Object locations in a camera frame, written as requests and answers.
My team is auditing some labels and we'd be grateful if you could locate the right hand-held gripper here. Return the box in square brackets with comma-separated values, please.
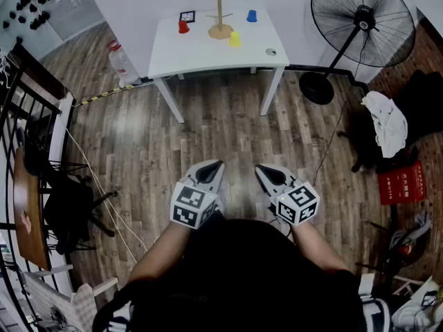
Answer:
[255, 164, 320, 226]

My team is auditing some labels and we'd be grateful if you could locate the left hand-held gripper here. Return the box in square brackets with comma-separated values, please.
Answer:
[169, 160, 226, 230]

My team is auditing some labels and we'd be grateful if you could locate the wooden cup tree stand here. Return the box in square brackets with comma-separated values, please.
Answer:
[203, 0, 235, 40]

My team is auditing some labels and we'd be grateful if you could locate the person's left forearm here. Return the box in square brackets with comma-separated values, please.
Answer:
[127, 219, 195, 285]

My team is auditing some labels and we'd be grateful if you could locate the person's right forearm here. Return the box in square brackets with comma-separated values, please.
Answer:
[290, 219, 350, 275]

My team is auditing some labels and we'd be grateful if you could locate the person's black shirt torso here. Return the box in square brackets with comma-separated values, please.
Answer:
[93, 218, 368, 332]

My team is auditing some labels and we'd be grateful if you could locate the white table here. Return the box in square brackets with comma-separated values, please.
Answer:
[147, 8, 290, 124]

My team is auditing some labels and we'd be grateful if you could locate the white cloth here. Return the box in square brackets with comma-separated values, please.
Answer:
[361, 91, 408, 159]

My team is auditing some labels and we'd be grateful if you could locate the red box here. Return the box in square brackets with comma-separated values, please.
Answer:
[377, 160, 427, 206]

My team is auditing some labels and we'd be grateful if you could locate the yellow black striped tape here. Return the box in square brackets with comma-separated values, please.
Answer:
[79, 84, 136, 106]

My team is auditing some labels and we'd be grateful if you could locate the black office chair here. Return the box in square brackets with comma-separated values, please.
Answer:
[24, 116, 118, 255]

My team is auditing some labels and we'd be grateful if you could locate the clear plastic water jug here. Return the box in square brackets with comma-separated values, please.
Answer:
[106, 39, 139, 89]

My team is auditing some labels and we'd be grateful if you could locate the grey bag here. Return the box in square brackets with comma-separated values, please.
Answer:
[387, 211, 433, 268]

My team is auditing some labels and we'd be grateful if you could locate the brown wooden desk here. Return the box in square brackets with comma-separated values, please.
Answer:
[12, 147, 49, 271]

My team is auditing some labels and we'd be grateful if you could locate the black metal railing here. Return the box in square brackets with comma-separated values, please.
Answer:
[0, 57, 75, 332]

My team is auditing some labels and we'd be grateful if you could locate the black fan power cable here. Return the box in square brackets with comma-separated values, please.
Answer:
[312, 97, 350, 186]

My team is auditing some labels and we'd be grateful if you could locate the white floor cable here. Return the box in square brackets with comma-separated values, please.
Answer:
[64, 126, 150, 266]

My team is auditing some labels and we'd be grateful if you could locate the white railing post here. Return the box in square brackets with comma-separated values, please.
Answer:
[48, 92, 76, 164]

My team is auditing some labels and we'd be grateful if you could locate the black pedestal fan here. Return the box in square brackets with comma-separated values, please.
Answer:
[298, 0, 416, 106]

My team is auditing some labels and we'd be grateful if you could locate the dark wooden post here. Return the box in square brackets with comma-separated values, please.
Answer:
[10, 41, 70, 100]

